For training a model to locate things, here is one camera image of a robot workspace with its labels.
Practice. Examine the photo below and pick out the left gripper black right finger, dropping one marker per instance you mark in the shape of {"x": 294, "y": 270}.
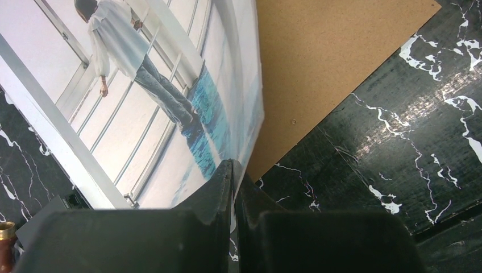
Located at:
{"x": 273, "y": 239}

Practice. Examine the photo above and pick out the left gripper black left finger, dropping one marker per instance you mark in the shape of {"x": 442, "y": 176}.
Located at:
{"x": 194, "y": 236}

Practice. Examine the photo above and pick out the lantern photo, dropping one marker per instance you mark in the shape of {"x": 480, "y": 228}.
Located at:
{"x": 141, "y": 101}

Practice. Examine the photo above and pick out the brown fibreboard backing board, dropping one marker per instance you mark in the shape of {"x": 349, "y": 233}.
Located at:
{"x": 314, "y": 54}

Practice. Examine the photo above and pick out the grey flat pad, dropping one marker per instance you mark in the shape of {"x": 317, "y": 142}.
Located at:
{"x": 27, "y": 233}

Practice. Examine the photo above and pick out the brown copper pipe fitting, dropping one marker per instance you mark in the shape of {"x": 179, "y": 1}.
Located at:
{"x": 8, "y": 240}

